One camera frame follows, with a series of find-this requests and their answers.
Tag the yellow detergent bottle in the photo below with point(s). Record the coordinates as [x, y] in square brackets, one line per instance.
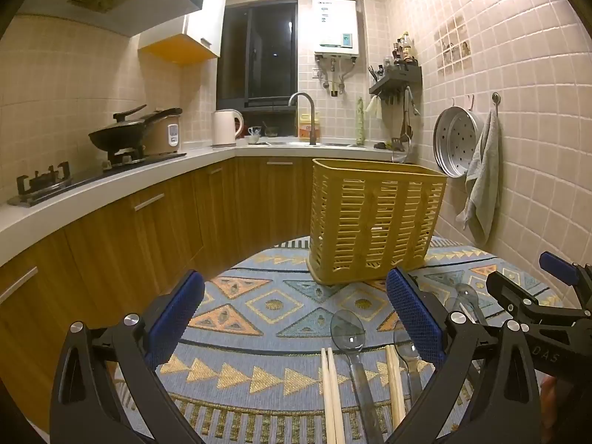
[304, 127]

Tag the blue patterned tablecloth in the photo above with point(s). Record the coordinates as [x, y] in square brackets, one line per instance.
[277, 347]

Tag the white wall cabinet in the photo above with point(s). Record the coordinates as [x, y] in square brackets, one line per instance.
[199, 23]

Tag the small white cup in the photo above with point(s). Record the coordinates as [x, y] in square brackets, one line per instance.
[253, 135]

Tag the person's right hand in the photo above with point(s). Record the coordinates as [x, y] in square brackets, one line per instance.
[550, 402]

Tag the black gas stove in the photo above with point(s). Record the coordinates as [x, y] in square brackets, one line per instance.
[69, 178]

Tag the white gas water heater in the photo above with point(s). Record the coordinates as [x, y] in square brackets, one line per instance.
[334, 25]

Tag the black wall spice rack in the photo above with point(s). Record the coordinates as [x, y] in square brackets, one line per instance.
[397, 81]

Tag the bamboo slatted utensil holder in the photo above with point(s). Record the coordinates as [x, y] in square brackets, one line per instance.
[374, 222]

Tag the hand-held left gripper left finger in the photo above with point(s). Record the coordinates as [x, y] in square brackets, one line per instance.
[178, 314]

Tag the grey hanging towel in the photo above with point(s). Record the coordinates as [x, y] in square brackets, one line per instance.
[483, 180]

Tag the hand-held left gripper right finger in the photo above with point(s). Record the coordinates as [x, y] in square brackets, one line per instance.
[414, 319]

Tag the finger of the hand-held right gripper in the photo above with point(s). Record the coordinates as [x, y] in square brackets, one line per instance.
[557, 264]
[508, 289]

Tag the hanging cooking utensils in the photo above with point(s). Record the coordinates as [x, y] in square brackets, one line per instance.
[408, 120]

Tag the hanging loofah sponge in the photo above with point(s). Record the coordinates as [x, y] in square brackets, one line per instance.
[360, 120]

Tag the large clear plastic spoon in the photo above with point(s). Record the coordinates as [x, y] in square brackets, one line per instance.
[348, 333]

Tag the white electric kettle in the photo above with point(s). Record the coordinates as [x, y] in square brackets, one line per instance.
[223, 128]

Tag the dark window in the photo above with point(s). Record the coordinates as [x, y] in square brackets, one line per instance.
[259, 55]

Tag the black wok with lid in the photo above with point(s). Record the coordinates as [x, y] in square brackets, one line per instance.
[115, 136]

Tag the group of seasoning bottles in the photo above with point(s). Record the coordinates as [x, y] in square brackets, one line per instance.
[404, 51]

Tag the metal wall hook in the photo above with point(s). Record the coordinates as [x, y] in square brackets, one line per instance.
[496, 98]

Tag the round metal steamer tray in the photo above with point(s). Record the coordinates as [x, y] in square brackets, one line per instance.
[455, 141]

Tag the white kitchen countertop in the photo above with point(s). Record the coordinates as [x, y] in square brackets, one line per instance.
[46, 212]

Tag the curved metal faucet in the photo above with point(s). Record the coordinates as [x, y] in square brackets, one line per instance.
[313, 115]

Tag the small clear plastic spoon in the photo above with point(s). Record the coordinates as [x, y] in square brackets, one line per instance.
[407, 351]
[468, 295]

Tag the beige rice cooker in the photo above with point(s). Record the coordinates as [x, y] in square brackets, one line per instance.
[164, 136]

